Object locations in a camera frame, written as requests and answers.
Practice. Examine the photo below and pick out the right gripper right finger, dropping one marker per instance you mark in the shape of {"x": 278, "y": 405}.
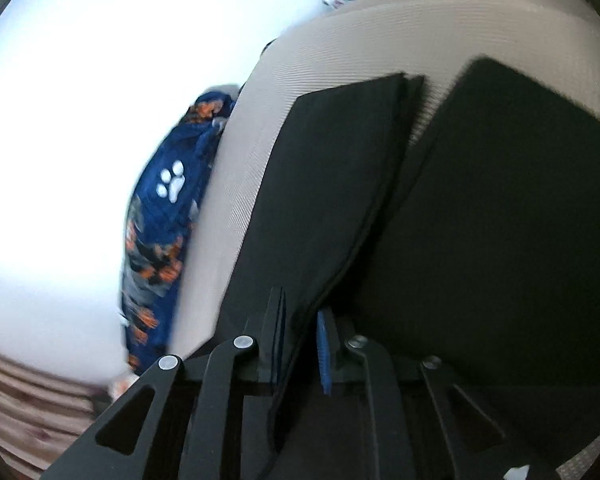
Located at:
{"x": 380, "y": 399}

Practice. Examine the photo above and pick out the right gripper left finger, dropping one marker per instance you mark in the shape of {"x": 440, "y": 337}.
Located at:
{"x": 183, "y": 418}

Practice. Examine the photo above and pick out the black pants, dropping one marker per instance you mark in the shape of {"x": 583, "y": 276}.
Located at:
{"x": 478, "y": 245}

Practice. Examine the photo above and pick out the white orange floral pillow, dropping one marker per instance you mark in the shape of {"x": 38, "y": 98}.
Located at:
{"x": 121, "y": 385}

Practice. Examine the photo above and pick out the striped beige curtain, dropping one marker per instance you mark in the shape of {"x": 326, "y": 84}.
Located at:
{"x": 41, "y": 415}

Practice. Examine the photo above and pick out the blue dog print blanket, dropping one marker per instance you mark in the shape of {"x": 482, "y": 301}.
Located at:
{"x": 159, "y": 222}

